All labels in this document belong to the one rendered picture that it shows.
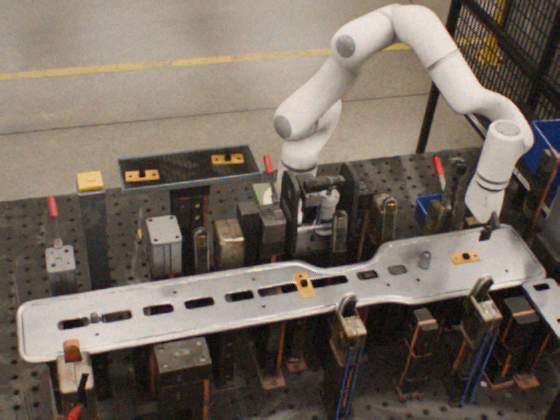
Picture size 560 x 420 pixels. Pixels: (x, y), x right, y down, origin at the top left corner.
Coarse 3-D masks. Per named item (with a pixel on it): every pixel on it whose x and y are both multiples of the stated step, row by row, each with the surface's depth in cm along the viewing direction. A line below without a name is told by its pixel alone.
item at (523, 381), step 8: (536, 312) 209; (536, 328) 211; (544, 328) 209; (536, 336) 212; (544, 336) 212; (536, 344) 214; (544, 344) 215; (528, 352) 216; (536, 352) 217; (520, 360) 221; (528, 360) 218; (536, 360) 220; (520, 368) 222; (528, 368) 221; (520, 376) 223; (528, 376) 224; (520, 384) 222; (528, 384) 222; (536, 384) 222
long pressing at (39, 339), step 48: (432, 240) 220; (144, 288) 199; (192, 288) 200; (240, 288) 201; (336, 288) 204; (384, 288) 205; (432, 288) 207; (48, 336) 185; (96, 336) 186; (144, 336) 187; (192, 336) 190
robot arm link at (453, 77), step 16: (432, 64) 189; (448, 64) 188; (464, 64) 189; (448, 80) 189; (464, 80) 188; (448, 96) 190; (464, 96) 188; (480, 96) 189; (496, 96) 192; (464, 112) 191; (480, 112) 196; (496, 112) 195; (512, 112) 194; (528, 128) 194; (528, 144) 194
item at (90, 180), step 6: (78, 174) 205; (84, 174) 205; (90, 174) 205; (96, 174) 206; (78, 180) 203; (84, 180) 203; (90, 180) 204; (96, 180) 204; (84, 186) 202; (90, 186) 202; (96, 186) 202; (102, 186) 203
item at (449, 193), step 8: (456, 160) 214; (448, 168) 215; (456, 168) 213; (464, 168) 211; (448, 176) 216; (456, 176) 217; (448, 184) 216; (456, 184) 218; (448, 192) 218; (456, 192) 219; (448, 200) 220; (456, 200) 220
